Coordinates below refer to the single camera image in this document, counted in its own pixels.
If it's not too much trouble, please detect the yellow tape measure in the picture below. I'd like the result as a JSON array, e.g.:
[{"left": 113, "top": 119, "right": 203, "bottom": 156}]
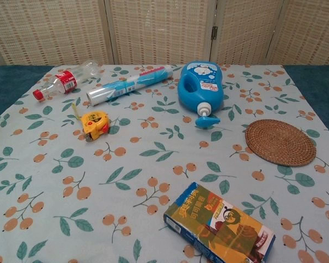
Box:
[{"left": 72, "top": 102, "right": 111, "bottom": 142}]

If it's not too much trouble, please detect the fruit leaf print tablecloth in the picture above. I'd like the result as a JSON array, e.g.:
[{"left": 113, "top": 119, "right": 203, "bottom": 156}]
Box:
[{"left": 0, "top": 64, "right": 329, "bottom": 263}]

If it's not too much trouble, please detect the blue pump detergent bottle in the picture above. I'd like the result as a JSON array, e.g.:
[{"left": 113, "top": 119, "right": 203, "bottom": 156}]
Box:
[{"left": 177, "top": 61, "right": 226, "bottom": 130}]

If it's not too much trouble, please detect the blue white plastic wrap roll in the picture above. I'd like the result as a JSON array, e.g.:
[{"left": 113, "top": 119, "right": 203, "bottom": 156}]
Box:
[{"left": 86, "top": 65, "right": 174, "bottom": 107}]

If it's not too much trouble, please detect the woven folding screen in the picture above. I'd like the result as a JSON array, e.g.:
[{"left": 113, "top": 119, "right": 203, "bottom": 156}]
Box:
[{"left": 0, "top": 0, "right": 329, "bottom": 67}]

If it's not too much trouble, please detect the yellow green snack box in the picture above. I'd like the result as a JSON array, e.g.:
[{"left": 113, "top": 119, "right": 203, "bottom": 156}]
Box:
[{"left": 163, "top": 181, "right": 277, "bottom": 263}]

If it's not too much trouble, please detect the clear plastic bottle red label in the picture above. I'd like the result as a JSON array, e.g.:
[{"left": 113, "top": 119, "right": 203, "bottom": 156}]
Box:
[{"left": 32, "top": 60, "right": 104, "bottom": 103}]

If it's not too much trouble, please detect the round woven rattan coaster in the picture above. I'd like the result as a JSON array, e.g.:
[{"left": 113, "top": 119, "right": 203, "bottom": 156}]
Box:
[{"left": 245, "top": 118, "right": 317, "bottom": 167}]

